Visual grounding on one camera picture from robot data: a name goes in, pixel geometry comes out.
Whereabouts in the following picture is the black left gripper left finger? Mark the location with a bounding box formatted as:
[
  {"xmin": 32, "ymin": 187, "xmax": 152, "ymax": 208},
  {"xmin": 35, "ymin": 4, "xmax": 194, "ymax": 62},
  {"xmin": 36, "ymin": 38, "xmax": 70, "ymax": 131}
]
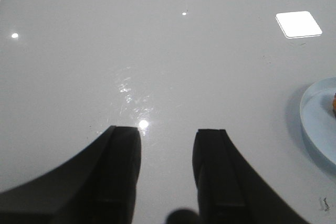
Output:
[{"xmin": 1, "ymin": 126, "xmax": 141, "ymax": 223}]

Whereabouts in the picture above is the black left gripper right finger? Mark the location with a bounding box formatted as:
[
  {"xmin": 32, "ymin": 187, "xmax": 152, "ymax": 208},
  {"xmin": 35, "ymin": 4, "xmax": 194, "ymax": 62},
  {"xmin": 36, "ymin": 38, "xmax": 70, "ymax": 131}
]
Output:
[{"xmin": 192, "ymin": 129, "xmax": 306, "ymax": 223}]

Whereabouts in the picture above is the light blue plate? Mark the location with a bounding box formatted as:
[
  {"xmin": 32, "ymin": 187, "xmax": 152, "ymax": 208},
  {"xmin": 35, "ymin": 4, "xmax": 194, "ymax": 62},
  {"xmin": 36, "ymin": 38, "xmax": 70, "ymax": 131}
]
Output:
[{"xmin": 299, "ymin": 77, "xmax": 335, "ymax": 175}]

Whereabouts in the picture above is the orange corn cob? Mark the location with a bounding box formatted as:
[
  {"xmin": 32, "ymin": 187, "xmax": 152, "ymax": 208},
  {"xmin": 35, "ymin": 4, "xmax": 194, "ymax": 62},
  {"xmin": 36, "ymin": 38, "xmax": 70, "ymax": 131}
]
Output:
[{"xmin": 332, "ymin": 93, "xmax": 336, "ymax": 117}]

